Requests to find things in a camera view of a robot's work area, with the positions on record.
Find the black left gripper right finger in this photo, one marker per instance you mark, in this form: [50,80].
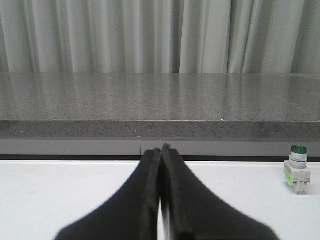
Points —
[192,212]

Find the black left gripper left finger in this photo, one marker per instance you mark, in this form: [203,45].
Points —
[130,214]

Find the grey stone counter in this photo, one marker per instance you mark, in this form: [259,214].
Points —
[251,114]

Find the grey curtain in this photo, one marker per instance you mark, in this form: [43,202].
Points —
[160,36]

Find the green pushbutton switch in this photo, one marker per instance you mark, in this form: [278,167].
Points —
[296,172]

